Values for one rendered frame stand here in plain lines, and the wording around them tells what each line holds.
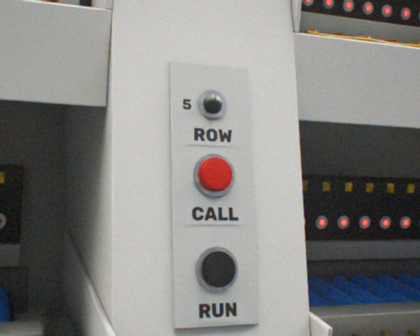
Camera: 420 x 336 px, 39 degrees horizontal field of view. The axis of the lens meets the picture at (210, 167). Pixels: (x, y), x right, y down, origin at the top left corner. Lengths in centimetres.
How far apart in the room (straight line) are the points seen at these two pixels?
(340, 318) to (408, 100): 14
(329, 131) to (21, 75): 33
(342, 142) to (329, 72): 23
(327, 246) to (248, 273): 23
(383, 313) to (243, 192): 15
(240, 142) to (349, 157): 28
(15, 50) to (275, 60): 12
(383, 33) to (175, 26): 19
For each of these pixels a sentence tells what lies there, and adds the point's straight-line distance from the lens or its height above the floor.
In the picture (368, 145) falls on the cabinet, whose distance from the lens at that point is 57.
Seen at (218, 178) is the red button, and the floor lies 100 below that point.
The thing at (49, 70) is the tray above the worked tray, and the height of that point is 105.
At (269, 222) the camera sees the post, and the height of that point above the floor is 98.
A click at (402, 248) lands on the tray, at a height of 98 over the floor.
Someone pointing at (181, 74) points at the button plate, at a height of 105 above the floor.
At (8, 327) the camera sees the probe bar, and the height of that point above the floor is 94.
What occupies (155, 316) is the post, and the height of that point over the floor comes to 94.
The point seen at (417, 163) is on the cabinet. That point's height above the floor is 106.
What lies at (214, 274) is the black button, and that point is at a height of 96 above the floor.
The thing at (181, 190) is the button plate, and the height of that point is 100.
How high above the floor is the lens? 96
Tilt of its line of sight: 10 degrees up
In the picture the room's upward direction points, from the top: 2 degrees counter-clockwise
